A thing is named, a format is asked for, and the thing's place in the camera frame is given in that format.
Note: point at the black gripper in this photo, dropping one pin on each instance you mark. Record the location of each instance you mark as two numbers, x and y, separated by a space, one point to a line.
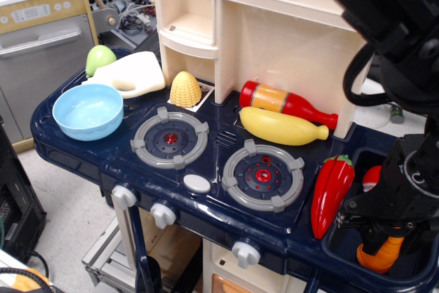
404 202

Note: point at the orange toy carrot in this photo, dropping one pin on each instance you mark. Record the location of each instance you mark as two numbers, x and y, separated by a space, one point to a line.
384 259

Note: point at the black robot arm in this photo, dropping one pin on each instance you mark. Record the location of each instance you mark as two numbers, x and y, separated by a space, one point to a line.
399 64

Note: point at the light blue plastic bowl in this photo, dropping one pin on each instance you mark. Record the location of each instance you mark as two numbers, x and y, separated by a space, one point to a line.
88 112

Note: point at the red toy meat slice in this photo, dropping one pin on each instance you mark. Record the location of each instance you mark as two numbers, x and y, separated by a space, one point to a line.
371 178

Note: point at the red toy chili pepper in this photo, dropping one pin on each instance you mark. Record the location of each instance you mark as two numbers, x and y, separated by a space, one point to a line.
332 185

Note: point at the navy toy kitchen counter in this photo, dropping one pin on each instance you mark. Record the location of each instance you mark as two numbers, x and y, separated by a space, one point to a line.
284 239

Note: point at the right grey stove knob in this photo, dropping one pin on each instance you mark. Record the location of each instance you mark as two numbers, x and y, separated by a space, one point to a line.
246 254

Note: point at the grey stove knob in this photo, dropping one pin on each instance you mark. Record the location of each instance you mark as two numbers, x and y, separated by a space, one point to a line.
246 254
163 215
123 198

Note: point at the right grey stove burner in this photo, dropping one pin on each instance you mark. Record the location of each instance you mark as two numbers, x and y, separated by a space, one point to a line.
263 177

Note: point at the grey stove burner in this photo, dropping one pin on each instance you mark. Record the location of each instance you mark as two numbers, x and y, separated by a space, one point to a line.
170 140
263 177

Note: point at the yellow toy banana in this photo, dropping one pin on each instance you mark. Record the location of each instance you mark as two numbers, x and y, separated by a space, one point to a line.
280 128

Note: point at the red toy ketchup bottle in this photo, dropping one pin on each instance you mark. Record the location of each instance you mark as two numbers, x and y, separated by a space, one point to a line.
269 98

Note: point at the grey oval button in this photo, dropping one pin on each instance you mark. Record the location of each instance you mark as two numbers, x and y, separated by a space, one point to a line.
196 184

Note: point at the middle grey stove knob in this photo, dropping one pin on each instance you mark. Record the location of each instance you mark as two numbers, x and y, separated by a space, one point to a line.
163 215

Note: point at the left grey stove burner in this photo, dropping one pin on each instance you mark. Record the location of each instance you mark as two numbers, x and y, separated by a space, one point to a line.
170 140

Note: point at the cream toy kitchen shelf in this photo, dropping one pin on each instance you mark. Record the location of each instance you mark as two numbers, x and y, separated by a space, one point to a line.
302 46

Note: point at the yellow toy corn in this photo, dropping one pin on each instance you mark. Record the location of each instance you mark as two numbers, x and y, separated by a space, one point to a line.
185 90

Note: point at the left grey stove knob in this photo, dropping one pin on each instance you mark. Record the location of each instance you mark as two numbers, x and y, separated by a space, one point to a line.
123 198

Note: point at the cream toy milk jug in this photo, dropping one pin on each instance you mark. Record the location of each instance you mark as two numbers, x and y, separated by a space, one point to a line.
132 76

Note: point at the green toy pear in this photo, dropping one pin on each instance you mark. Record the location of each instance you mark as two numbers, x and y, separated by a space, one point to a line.
98 56

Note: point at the black computer case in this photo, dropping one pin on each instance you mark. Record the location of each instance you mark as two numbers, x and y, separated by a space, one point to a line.
22 215

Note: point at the grey toy dishwasher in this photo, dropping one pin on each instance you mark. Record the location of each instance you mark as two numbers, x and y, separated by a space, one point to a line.
42 43

